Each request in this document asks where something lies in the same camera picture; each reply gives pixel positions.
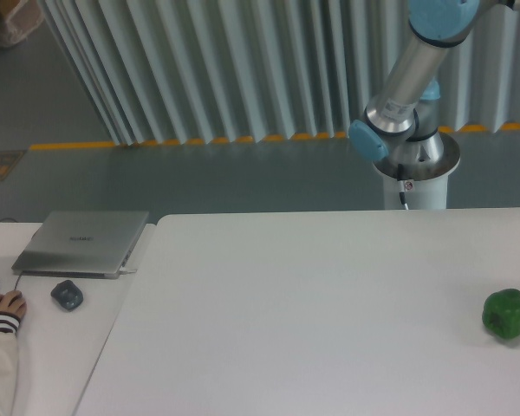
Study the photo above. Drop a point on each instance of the dark grey 3D mouse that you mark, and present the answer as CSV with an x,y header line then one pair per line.
x,y
67,295

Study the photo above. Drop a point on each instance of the white laptop cable plug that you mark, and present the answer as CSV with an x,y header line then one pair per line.
x,y
125,271

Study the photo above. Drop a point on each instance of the silver closed laptop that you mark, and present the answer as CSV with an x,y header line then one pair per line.
x,y
94,244

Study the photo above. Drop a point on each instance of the person's hand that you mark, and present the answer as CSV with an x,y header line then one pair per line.
x,y
15,309

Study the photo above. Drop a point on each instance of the brown bag in corner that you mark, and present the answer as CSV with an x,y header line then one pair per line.
x,y
18,20

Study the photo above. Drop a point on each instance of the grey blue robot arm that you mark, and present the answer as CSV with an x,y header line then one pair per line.
x,y
390,117

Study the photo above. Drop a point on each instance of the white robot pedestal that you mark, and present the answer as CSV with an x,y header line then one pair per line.
x,y
415,175

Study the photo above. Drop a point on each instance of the white folding partition screen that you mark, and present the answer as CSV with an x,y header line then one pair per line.
x,y
204,70

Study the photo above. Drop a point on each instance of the green bell pepper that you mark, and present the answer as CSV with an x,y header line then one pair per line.
x,y
501,313

